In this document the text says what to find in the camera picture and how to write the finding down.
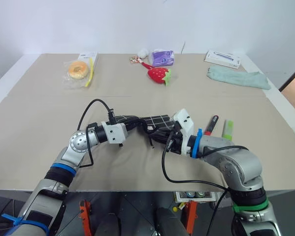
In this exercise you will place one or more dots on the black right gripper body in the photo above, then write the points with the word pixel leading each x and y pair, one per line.
pixel 175 145

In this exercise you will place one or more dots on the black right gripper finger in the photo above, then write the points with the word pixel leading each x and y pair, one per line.
pixel 159 132
pixel 158 142

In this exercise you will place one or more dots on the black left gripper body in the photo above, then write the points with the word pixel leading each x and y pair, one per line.
pixel 132 127

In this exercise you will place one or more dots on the black white-grid pouch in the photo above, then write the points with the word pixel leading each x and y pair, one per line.
pixel 153 121

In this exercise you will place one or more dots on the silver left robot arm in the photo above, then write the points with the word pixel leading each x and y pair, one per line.
pixel 75 143

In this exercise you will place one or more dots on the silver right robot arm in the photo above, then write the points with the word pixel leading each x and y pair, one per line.
pixel 238 159

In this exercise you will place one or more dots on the blue wrist zip tie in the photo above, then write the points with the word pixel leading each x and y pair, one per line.
pixel 196 142

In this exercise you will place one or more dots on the red marker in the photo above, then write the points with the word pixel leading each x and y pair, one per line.
pixel 212 125

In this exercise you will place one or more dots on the green highlighter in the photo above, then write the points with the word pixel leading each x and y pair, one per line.
pixel 228 129

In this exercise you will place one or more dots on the bagel in clear zip bag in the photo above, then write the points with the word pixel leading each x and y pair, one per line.
pixel 77 70

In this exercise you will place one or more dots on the beige table cover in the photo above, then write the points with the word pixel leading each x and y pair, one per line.
pixel 147 98

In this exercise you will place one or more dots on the red strawberry plush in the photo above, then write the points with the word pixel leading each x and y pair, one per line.
pixel 159 75

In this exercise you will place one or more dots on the white tray with cans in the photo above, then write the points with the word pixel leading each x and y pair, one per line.
pixel 195 196

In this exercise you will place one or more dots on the small candy wrappers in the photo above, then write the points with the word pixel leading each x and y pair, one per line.
pixel 136 59

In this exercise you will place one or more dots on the purple tissue pack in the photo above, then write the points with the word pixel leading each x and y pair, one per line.
pixel 162 57

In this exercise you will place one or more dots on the white crumpled ball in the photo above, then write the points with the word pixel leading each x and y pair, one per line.
pixel 143 52

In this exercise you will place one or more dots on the orange clamp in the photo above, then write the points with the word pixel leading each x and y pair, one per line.
pixel 85 216
pixel 190 214

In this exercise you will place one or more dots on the white box with green print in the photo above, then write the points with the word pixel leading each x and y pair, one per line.
pixel 89 56

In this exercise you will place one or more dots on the mint green towel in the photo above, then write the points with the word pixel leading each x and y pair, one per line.
pixel 238 77

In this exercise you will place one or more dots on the white box with pen print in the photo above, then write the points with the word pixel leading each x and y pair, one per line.
pixel 222 59

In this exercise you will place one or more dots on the brown board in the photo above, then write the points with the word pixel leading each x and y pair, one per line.
pixel 293 93

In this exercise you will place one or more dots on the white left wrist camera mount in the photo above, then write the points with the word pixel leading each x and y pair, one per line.
pixel 115 134

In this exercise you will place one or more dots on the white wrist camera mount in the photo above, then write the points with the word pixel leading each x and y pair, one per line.
pixel 185 123
pixel 115 134

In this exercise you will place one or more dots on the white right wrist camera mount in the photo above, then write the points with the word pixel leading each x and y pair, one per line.
pixel 185 123

